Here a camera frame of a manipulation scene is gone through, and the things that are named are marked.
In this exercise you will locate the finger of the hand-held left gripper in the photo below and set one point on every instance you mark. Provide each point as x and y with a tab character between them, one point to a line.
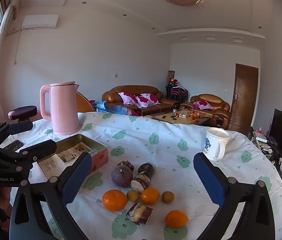
43	150
21	127

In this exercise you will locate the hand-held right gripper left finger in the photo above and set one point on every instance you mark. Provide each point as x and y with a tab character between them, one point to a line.
77	177

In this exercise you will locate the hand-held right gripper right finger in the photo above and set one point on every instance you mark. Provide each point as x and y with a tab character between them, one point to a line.
208	177

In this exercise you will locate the pink metal tin box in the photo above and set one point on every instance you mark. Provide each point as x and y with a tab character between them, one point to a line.
101	155

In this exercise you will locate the orange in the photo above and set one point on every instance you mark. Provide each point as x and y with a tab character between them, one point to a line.
150	196
114	200
176	218

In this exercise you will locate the purple passion fruit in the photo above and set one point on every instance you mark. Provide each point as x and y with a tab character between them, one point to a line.
121	177

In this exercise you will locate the brown longan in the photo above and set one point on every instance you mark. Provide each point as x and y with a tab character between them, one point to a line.
132	195
168	196

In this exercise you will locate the dark water chestnut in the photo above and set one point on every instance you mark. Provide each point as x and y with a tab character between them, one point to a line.
127	165
146	168

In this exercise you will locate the purple cushioned stool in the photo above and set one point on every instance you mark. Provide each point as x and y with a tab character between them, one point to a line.
22	111

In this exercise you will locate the white paper leaflet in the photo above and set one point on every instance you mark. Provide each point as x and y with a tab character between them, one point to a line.
52	166

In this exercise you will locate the small black case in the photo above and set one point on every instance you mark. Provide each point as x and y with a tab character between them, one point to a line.
15	145

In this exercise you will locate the printed photo leaflet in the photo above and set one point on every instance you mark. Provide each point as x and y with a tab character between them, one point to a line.
78	148

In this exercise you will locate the white floral mug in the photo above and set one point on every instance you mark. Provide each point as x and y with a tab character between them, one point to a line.
212	145

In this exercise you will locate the sheer curtain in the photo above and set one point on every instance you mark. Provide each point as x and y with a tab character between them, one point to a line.
0	92

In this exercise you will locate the pink electric kettle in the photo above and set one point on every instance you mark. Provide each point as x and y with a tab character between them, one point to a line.
63	110

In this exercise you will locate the wooden chair back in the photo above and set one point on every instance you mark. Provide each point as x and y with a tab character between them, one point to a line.
83	103

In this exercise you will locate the wooden coffee table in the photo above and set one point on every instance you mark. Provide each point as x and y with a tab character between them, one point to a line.
181	119

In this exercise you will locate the low television cabinet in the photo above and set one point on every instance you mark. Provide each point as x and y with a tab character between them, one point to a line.
268	152

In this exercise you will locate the pink floral pillow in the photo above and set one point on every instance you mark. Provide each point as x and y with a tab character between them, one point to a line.
203	105
147	99
128	98

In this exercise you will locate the blue clothes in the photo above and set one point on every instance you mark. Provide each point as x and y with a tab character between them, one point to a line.
111	108

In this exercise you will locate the brown leather armchair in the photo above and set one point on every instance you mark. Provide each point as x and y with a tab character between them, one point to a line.
208	98

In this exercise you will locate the brown wooden door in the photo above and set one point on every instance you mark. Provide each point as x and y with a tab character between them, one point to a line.
243	97

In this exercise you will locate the stacked dark chairs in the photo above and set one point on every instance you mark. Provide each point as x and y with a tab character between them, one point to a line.
177	92

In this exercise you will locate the brown leather sofa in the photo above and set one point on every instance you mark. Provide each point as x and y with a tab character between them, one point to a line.
131	90

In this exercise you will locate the tall patterned vase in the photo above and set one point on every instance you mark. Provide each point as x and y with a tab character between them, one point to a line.
171	76

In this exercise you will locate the white air conditioner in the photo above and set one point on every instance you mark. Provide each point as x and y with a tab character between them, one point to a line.
40	21

